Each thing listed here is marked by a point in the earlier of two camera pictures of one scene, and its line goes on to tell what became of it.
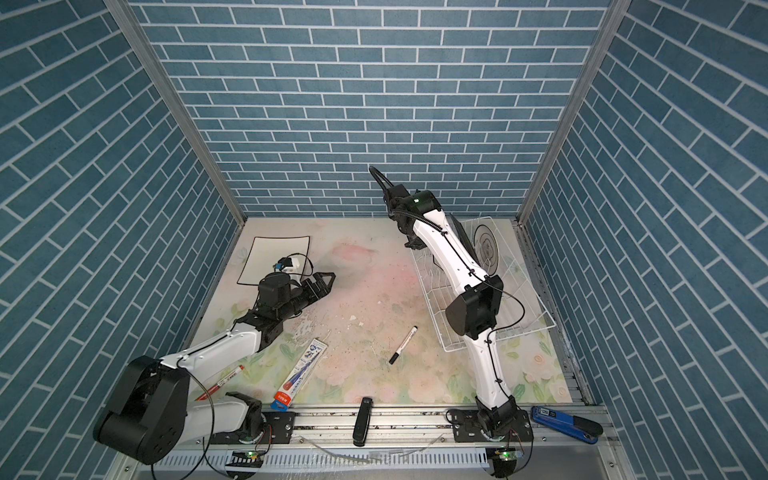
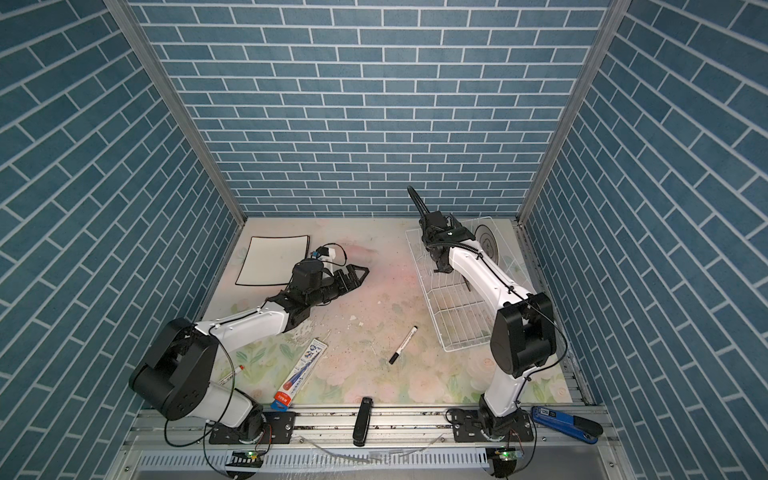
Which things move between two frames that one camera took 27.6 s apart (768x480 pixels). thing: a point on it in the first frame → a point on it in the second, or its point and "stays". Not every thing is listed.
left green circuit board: x=246 y=459 stays
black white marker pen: x=403 y=345 stays
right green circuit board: x=505 y=458 stays
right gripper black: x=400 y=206 → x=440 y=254
